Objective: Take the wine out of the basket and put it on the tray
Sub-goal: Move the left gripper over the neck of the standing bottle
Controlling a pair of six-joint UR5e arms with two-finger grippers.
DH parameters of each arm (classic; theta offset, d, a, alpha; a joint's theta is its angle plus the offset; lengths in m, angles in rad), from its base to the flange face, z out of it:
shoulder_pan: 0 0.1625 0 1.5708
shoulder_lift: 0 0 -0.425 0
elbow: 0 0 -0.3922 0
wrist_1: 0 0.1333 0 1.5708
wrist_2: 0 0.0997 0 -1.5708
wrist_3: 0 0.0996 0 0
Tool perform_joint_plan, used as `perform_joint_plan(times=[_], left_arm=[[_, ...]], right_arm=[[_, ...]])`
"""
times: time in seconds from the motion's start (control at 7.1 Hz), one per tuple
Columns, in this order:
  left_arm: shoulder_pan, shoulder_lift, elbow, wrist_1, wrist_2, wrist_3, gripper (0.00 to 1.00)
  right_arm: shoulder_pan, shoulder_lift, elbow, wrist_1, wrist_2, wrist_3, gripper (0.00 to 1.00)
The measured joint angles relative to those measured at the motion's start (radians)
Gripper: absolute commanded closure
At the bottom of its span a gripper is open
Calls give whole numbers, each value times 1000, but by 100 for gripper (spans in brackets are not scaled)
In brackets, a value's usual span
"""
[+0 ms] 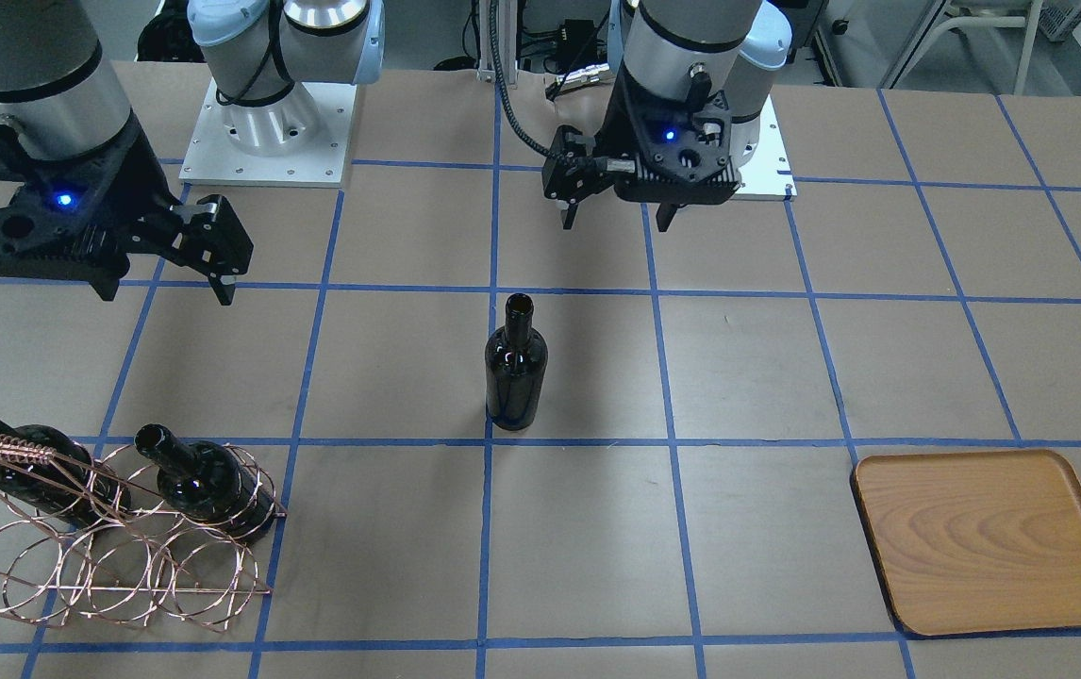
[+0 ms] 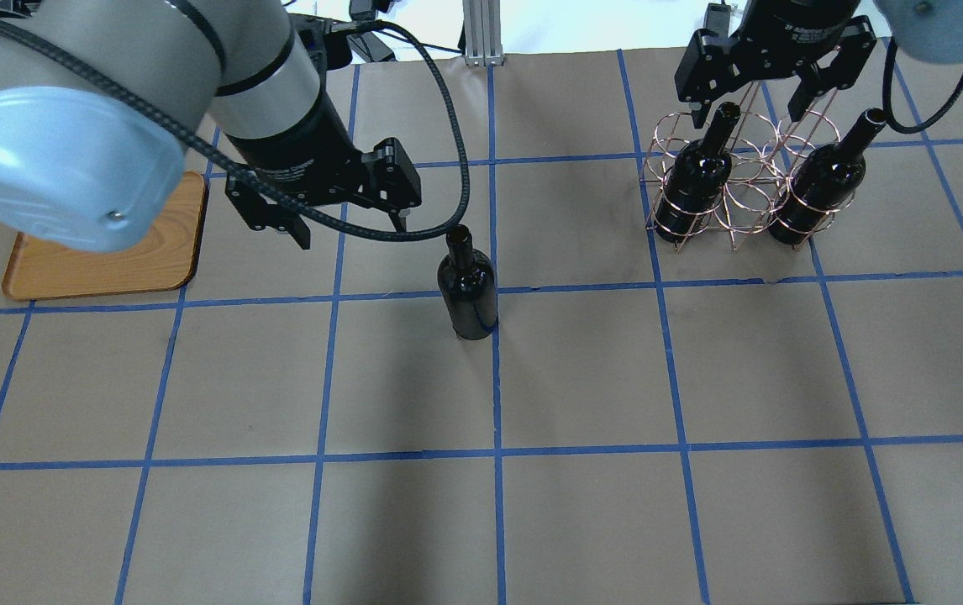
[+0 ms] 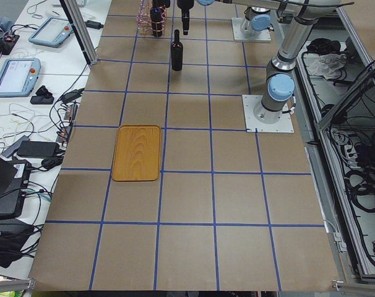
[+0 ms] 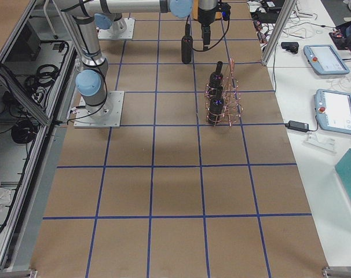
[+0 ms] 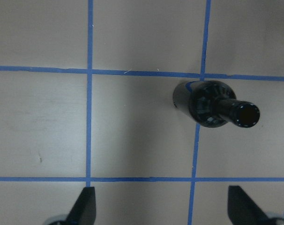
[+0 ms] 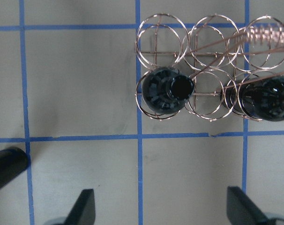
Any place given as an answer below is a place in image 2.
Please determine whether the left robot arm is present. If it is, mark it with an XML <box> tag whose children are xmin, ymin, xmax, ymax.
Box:
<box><xmin>0</xmin><ymin>1</ymin><xmax>423</xmax><ymax>252</ymax></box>

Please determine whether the dark wine bottle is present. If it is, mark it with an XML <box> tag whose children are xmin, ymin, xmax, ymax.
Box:
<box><xmin>654</xmin><ymin>101</ymin><xmax>742</xmax><ymax>245</ymax></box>
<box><xmin>438</xmin><ymin>224</ymin><xmax>498</xmax><ymax>340</ymax></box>
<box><xmin>767</xmin><ymin>108</ymin><xmax>887</xmax><ymax>248</ymax></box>

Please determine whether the wooden tray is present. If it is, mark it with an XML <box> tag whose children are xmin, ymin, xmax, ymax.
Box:
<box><xmin>1</xmin><ymin>171</ymin><xmax>208</xmax><ymax>302</ymax></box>

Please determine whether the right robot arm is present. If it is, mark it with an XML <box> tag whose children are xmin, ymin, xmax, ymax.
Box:
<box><xmin>674</xmin><ymin>1</ymin><xmax>963</xmax><ymax>134</ymax></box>

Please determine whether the aluminium frame post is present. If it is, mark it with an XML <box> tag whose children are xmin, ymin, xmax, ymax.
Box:
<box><xmin>462</xmin><ymin>0</ymin><xmax>505</xmax><ymax>66</ymax></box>

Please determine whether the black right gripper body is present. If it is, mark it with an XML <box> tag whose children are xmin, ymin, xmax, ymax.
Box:
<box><xmin>674</xmin><ymin>1</ymin><xmax>877</xmax><ymax>106</ymax></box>

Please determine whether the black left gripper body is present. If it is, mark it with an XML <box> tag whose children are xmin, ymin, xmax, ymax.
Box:
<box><xmin>228</xmin><ymin>92</ymin><xmax>423</xmax><ymax>226</ymax></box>

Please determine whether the copper wire bottle basket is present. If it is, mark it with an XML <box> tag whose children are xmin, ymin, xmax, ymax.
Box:
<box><xmin>639</xmin><ymin>82</ymin><xmax>843</xmax><ymax>253</ymax></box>

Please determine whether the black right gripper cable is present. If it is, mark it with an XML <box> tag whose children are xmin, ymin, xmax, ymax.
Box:
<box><xmin>881</xmin><ymin>38</ymin><xmax>963</xmax><ymax>135</ymax></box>

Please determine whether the black power adapter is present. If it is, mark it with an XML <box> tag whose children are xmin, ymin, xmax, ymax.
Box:
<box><xmin>347</xmin><ymin>32</ymin><xmax>397</xmax><ymax>64</ymax></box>

